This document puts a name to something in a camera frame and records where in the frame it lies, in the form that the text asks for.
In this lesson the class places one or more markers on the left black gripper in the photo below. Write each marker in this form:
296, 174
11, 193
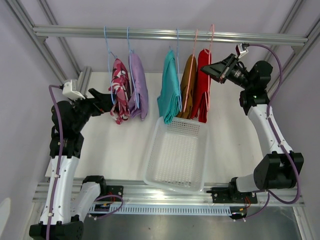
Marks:
100, 103

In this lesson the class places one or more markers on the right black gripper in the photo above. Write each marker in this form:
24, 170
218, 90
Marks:
220, 71

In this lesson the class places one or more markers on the red trousers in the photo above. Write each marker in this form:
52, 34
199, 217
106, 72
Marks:
201, 96

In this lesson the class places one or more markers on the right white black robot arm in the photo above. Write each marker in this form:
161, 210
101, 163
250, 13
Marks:
280, 165

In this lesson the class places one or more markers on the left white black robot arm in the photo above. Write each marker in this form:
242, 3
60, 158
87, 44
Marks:
63, 218

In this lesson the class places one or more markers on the pink floral trousers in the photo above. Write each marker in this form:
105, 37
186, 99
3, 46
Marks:
120, 87

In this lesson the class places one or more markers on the white plastic basket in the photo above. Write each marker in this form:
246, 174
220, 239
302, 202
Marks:
177, 156

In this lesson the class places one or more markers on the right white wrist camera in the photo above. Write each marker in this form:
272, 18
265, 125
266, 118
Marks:
242, 49

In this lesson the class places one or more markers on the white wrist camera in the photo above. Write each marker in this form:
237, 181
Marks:
69, 90
242, 49

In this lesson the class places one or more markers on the aluminium frame left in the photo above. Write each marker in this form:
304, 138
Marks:
25, 20

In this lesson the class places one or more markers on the aluminium frame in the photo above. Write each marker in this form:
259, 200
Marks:
25, 20
290, 17

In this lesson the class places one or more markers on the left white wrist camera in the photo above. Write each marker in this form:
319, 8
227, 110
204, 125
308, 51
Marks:
69, 90

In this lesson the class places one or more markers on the blue wire hanger teal trousers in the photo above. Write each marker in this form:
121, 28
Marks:
178, 69

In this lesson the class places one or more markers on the pink wire hanger brown trousers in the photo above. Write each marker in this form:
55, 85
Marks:
190, 70

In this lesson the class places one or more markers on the blue wire hanger floral trousers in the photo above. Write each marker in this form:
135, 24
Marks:
109, 54

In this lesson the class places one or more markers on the aluminium frame right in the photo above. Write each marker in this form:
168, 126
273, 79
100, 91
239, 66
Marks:
290, 17

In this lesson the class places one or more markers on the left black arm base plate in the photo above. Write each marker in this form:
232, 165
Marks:
116, 190

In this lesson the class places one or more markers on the aluminium hanging rail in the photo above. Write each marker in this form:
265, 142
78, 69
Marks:
276, 39

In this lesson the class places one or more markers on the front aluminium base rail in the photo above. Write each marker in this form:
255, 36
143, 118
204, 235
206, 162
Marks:
138, 193

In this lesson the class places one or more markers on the white slotted cable duct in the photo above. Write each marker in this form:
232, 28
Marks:
153, 209

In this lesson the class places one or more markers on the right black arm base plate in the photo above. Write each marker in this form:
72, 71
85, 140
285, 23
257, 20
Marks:
223, 195

